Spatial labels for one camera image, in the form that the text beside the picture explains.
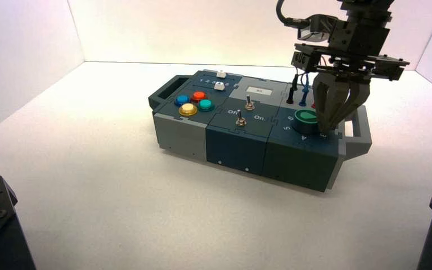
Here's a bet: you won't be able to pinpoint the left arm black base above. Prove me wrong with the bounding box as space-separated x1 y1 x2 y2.
0 175 37 270

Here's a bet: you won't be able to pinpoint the blue grey control box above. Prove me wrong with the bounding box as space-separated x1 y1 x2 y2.
148 69 372 194

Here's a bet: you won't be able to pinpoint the green topped rotary knob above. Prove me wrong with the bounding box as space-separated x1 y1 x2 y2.
292 109 320 136

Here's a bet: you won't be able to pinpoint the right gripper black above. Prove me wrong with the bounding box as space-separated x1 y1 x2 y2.
292 9 411 132

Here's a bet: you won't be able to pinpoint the thick black camera cable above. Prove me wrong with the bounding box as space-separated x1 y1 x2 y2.
275 0 310 28

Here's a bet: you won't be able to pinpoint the small white display screen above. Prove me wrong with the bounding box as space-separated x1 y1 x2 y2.
246 86 273 95

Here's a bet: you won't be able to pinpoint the right wrist camera housing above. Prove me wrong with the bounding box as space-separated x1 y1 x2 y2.
298 14 345 42

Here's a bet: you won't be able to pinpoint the teal round push button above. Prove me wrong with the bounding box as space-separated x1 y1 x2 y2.
197 99 215 113

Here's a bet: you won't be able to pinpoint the yellow round push button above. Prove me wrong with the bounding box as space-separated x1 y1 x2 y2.
178 103 199 118

